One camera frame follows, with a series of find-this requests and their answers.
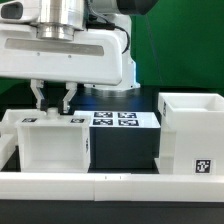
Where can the white open drawer tray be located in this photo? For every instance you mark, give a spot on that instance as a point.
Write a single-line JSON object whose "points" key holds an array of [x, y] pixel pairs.
{"points": [[11, 116]]}

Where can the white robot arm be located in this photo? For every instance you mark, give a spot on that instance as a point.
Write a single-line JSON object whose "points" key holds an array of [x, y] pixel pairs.
{"points": [[61, 19]]}

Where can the white drawer cabinet box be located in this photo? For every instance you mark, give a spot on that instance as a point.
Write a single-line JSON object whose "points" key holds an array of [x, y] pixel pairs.
{"points": [[192, 134]]}

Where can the white front fence bar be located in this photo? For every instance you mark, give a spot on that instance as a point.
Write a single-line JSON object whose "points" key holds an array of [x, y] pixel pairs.
{"points": [[111, 187]]}

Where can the white marker sheet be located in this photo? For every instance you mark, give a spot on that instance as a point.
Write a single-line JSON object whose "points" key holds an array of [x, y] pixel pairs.
{"points": [[114, 119]]}

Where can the white drawer with knob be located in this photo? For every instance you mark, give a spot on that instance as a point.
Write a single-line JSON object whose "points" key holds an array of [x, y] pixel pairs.
{"points": [[53, 143]]}

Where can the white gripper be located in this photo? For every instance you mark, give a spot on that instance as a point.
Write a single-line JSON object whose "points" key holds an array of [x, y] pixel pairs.
{"points": [[92, 57]]}

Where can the white left fence block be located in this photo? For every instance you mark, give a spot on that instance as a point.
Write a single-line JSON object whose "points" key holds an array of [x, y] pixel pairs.
{"points": [[8, 161]]}

